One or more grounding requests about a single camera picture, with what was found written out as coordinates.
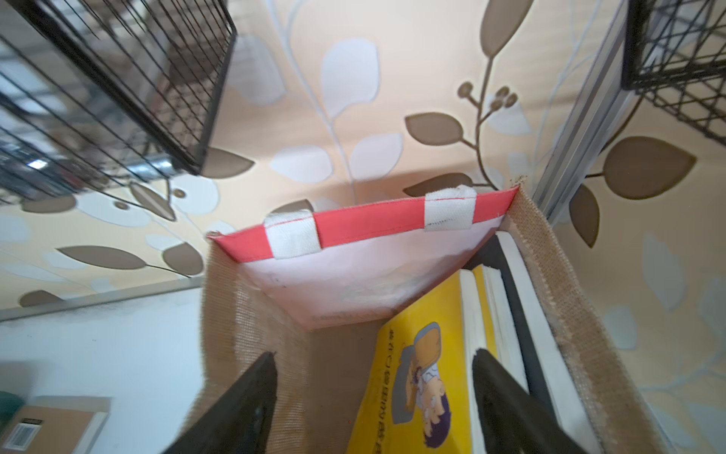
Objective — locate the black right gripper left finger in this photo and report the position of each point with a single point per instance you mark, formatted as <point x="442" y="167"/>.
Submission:
<point x="240" y="421"/>

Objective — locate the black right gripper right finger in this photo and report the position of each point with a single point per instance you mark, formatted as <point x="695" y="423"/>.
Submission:
<point x="511" y="420"/>

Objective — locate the yellow cartoon man book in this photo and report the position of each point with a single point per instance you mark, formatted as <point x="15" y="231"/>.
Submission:
<point x="421" y="396"/>

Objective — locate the brown and black book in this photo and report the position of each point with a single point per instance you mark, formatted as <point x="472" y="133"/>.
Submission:
<point x="48" y="430"/>

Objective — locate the black and white large book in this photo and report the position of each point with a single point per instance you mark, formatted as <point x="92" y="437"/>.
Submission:
<point x="526" y="345"/>

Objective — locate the red and burlap canvas bag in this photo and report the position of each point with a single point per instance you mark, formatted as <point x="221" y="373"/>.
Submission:
<point x="316" y="288"/>

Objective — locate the green plastic tool case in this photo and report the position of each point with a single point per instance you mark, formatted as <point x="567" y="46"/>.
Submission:
<point x="10" y="404"/>

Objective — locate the black wire basket back wall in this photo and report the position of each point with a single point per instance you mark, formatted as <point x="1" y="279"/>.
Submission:
<point x="103" y="94"/>

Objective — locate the black wire basket wall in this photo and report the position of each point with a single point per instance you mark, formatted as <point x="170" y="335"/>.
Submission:
<point x="103" y="94"/>
<point x="674" y="57"/>

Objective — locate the black wire basket right wall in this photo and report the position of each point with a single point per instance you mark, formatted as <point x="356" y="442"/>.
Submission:
<point x="674" y="57"/>

